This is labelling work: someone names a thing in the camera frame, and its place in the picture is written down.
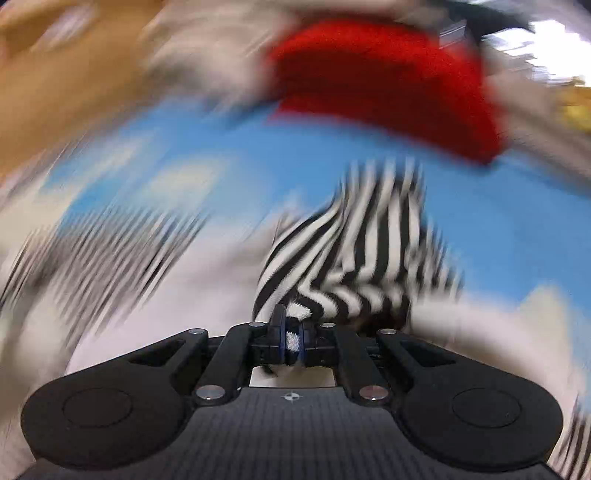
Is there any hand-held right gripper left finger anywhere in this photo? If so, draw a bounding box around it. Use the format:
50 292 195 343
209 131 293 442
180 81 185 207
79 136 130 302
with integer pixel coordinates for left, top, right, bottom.
121 305 285 407

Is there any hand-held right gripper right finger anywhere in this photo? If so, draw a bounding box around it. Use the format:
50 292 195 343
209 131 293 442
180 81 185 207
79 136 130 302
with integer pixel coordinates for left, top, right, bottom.
297 322 463 408

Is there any wooden headboard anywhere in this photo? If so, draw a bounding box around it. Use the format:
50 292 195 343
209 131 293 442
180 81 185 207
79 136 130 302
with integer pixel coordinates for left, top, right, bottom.
0 0 163 185

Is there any red folded blanket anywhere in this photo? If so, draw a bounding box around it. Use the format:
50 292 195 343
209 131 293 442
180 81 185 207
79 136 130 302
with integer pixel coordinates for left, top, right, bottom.
267 21 507 165

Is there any white folded blanket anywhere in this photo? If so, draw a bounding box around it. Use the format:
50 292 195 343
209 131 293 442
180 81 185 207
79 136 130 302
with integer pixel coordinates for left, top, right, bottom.
139 0 296 121

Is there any dark teal cloth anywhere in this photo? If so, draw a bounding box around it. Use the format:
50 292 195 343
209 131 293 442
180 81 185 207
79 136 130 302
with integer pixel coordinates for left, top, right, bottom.
441 0 534 34

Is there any yellow plush toy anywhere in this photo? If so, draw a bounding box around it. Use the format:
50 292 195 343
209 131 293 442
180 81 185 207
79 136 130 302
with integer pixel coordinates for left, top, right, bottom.
553 76 591 126

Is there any black white striped shirt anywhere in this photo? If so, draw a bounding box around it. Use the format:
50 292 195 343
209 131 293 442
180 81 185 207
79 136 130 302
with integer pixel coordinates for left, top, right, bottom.
0 157 589 480

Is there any blue cloud print bed sheet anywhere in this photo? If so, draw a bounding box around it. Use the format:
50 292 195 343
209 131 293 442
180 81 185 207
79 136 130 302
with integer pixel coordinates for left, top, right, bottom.
0 95 591 480

